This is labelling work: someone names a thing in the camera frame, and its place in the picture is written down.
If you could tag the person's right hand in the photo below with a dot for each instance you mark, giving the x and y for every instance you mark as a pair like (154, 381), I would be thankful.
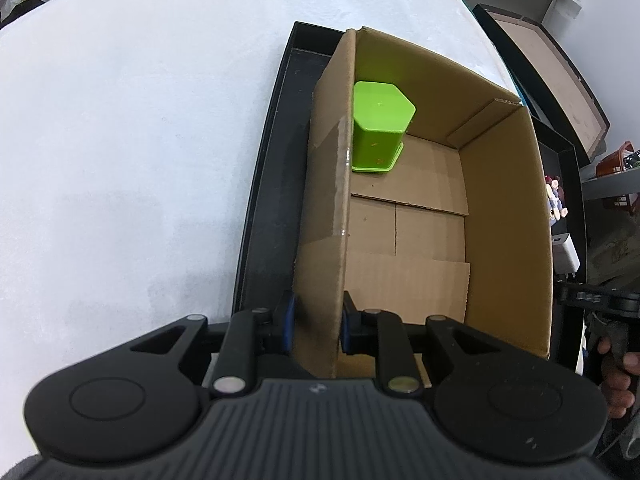
(620, 385)

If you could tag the brown-haired doll figurine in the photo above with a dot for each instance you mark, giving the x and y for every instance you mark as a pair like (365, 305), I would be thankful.
(554, 197)

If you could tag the green hexagonal container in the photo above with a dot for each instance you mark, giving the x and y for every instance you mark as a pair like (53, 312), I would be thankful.
(380, 125)

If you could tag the brown cardboard box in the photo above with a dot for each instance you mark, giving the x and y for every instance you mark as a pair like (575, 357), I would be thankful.
(500, 210)

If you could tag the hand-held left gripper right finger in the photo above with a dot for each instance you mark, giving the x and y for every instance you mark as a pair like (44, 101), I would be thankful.
(346, 327)

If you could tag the black shallow tray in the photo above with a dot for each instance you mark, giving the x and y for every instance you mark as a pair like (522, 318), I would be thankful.
(272, 200)

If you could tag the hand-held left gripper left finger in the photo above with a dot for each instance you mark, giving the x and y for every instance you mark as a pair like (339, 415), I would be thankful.
(287, 322)

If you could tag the brown basket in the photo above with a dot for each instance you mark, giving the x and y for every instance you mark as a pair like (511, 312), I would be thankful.
(617, 160)

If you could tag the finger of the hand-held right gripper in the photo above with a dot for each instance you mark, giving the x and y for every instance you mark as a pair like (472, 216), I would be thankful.
(600, 300)

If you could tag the black lid with brown inside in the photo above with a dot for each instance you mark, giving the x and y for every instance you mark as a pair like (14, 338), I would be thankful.
(550, 85)

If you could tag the white charger adapter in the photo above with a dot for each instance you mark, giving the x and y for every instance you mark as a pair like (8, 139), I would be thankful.
(565, 257)

